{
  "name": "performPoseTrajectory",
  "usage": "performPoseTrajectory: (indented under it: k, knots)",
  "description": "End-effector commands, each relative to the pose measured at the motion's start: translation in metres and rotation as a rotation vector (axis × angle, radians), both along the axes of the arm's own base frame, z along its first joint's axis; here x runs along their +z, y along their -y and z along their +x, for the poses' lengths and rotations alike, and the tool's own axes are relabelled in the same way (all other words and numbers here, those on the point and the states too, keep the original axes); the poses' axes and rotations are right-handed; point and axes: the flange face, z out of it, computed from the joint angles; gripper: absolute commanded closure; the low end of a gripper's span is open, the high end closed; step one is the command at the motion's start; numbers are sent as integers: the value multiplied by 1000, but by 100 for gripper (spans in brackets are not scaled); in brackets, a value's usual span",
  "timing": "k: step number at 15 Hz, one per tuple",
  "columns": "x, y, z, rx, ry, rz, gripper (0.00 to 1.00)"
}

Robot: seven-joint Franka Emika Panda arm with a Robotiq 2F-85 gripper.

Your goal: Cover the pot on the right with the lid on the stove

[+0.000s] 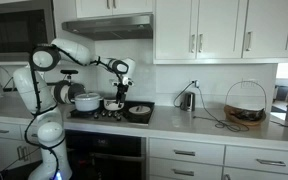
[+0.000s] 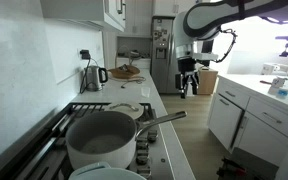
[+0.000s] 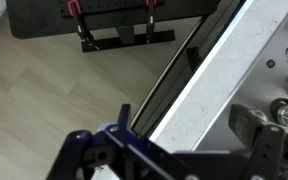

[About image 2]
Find steel electric kettle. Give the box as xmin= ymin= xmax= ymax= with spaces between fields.
xmin=83 ymin=64 xmax=109 ymax=92

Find white saucepan long steel handle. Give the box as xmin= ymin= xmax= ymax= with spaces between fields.
xmin=65 ymin=110 xmax=188 ymax=170

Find steel stove knob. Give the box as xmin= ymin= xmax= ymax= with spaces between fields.
xmin=137 ymin=164 xmax=152 ymax=178
xmin=135 ymin=149 xmax=150 ymax=164
xmin=147 ymin=129 xmax=159 ymax=141
xmin=136 ymin=139 xmax=150 ymax=150

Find black kettle power cord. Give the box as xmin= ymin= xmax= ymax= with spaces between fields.
xmin=79 ymin=58 xmax=99 ymax=94

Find black red floor equipment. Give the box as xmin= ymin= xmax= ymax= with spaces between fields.
xmin=216 ymin=156 xmax=249 ymax=180

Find white upper wall cabinets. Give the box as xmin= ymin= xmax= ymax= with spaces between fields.
xmin=39 ymin=0 xmax=127 ymax=33

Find white bowl rim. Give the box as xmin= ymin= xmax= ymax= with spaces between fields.
xmin=67 ymin=161 xmax=148 ymax=180

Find steel gas cooktop black grates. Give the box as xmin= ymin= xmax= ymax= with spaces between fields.
xmin=0 ymin=101 xmax=176 ymax=180

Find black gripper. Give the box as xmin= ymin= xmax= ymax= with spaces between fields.
xmin=174 ymin=57 xmax=200 ymax=100

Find white kitchen island cabinet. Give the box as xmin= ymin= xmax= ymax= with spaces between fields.
xmin=207 ymin=73 xmax=288 ymax=168

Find white pot lid steel handle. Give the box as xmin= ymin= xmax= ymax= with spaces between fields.
xmin=103 ymin=101 xmax=145 ymax=120

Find clear plastic cup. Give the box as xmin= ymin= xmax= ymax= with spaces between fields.
xmin=140 ymin=86 xmax=151 ymax=98

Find black monitor screen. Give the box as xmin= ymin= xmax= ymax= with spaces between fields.
xmin=200 ymin=39 xmax=215 ymax=54

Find black wall plug adapter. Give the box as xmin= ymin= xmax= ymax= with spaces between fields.
xmin=79 ymin=49 xmax=92 ymax=60

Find white narrow overhead cabinet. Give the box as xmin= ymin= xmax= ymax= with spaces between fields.
xmin=152 ymin=0 xmax=198 ymax=18

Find white countertop appliance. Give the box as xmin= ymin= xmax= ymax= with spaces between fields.
xmin=260 ymin=62 xmax=288 ymax=76

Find coiled black counter cable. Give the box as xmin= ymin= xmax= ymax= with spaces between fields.
xmin=120 ymin=75 xmax=147 ymax=89

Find blue white packet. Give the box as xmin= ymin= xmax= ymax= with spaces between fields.
xmin=276 ymin=86 xmax=288 ymax=100

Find stainless steel refrigerator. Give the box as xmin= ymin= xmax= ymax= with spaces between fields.
xmin=150 ymin=15 xmax=185 ymax=94

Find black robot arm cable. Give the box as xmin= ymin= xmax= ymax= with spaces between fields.
xmin=215 ymin=28 xmax=238 ymax=64

